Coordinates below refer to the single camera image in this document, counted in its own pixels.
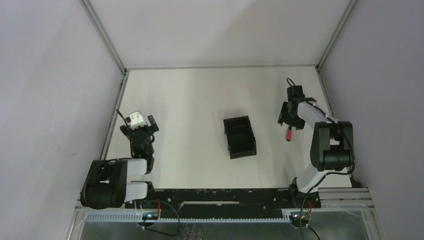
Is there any red-handled screwdriver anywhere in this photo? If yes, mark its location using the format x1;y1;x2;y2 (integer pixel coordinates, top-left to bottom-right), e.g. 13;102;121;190
285;125;292;142

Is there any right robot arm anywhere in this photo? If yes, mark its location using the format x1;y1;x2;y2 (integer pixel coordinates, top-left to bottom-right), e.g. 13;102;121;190
277;85;356;208

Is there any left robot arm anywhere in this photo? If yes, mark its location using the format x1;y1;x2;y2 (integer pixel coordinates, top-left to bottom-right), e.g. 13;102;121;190
79;111;159;210

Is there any black plastic bin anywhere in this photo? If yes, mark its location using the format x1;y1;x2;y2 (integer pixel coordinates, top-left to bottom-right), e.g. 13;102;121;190
223;115;257;160

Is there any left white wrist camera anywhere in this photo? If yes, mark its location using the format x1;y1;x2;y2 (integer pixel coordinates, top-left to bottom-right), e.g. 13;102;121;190
128;111;147;130

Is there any left black cable loop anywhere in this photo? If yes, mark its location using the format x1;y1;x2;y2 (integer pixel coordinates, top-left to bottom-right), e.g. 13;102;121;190
134;198;181;238

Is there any grey cable duct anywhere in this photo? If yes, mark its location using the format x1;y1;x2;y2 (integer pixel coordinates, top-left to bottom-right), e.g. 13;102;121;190
85;211;292;223

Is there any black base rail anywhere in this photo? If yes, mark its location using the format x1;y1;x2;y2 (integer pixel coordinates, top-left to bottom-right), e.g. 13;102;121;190
124;188;322;220

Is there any right black base cable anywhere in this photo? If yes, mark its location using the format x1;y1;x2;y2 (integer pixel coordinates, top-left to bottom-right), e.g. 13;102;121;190
291;198;322;240

